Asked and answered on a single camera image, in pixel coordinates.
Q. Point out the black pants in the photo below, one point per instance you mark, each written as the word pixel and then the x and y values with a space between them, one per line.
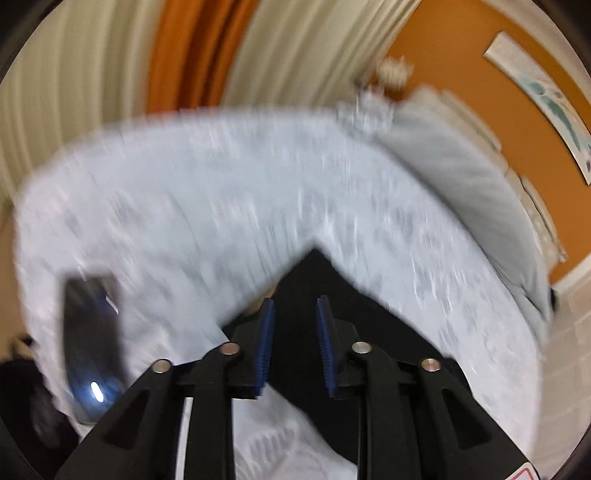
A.
pixel 314 277

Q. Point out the orange curtain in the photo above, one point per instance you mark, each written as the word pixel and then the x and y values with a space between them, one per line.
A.
pixel 198 50

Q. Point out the cream padded headboard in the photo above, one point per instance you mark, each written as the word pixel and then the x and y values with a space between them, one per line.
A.
pixel 531 198

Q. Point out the dark cloth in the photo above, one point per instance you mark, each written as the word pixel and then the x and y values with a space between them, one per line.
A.
pixel 27 406

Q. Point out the black smartphone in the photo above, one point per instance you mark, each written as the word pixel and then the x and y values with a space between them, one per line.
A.
pixel 90 341

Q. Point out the framed wall picture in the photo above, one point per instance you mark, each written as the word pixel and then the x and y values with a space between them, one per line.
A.
pixel 554 101

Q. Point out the grey duvet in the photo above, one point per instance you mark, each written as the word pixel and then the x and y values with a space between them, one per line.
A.
pixel 466 184

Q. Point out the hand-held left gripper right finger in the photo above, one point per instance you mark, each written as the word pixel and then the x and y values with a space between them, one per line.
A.
pixel 325 346

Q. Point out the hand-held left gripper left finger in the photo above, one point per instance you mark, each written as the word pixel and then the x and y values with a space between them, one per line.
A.
pixel 263 350

